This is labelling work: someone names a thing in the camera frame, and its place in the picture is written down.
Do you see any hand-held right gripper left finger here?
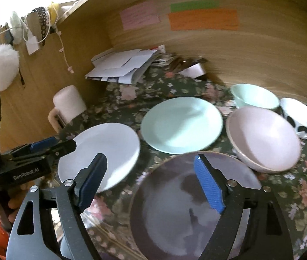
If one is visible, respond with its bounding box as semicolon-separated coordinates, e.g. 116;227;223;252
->
6;153;108;260

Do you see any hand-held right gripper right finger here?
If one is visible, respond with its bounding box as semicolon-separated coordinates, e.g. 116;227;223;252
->
193;154;295;260

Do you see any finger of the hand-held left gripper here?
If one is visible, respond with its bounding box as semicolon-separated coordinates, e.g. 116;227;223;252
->
21;140;77;163
8;137;59;158

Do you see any white plate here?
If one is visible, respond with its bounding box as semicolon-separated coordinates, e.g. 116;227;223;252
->
58;123;141;194

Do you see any dark purple plate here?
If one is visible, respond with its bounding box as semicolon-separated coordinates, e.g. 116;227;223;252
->
129;151;263;260

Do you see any mint green bowl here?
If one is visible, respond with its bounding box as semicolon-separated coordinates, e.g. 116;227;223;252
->
230;83;280;111

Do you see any person's left hand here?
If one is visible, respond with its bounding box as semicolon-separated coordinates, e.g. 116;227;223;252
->
7;181;35;224

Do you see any white mug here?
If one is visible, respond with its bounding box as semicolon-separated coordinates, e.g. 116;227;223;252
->
48;85;87;133

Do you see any mint green plate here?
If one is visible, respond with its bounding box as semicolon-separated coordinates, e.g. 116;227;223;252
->
141;97;223;154

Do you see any pink bowl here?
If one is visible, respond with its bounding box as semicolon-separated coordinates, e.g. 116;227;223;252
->
226;106;302;173

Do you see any white fluffy pompom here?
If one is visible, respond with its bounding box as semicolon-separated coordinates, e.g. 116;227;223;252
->
0;44;20;91

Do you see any stack of white papers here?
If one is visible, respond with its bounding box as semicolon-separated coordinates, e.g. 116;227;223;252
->
85;48;161;84

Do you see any white paper tag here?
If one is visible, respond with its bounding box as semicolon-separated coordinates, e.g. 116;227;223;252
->
25;31;40;56

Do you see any floral tablecloth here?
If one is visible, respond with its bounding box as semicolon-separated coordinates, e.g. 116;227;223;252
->
45;68;307;260

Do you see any small white box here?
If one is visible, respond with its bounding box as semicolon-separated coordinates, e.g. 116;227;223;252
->
180;63;206;79

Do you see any black spotted white bowl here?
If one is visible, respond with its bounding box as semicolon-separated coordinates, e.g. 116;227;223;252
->
279;97;307;140

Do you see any white plush toy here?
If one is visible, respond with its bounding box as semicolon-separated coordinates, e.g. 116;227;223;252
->
9;11;25;45

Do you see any black lace hair band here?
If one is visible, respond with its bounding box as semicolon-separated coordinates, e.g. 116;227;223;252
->
31;7;51;46

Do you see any pile of photos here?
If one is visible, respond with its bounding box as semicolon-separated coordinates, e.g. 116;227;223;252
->
153;45;208;73

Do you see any yellow plush toy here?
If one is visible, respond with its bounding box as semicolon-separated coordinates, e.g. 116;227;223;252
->
47;1;62;22

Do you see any pink paper note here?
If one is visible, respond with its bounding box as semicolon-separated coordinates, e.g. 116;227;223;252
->
120;0;161;31

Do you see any orange paper note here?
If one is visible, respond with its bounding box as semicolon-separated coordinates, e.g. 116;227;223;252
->
168;9;240;31

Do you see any green paper note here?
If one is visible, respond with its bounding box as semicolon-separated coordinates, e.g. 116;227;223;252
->
170;0;220;13

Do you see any white cord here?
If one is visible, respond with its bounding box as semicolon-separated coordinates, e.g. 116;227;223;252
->
53;19;74;73

